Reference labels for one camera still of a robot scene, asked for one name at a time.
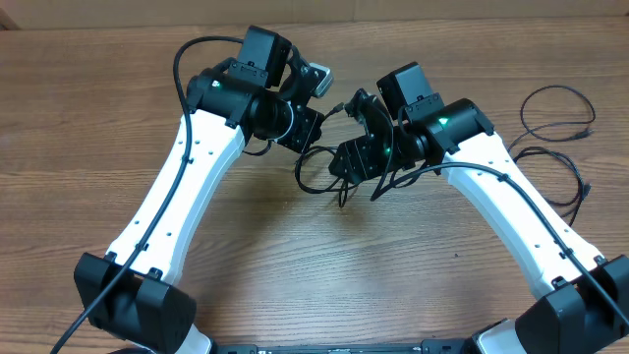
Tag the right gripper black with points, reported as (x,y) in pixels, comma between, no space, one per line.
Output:
(361,159)

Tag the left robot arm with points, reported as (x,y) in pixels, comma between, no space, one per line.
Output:
(263,93)

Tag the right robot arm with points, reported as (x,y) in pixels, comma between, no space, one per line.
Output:
(581,297)

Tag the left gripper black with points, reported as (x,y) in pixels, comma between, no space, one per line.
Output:
(310,131)

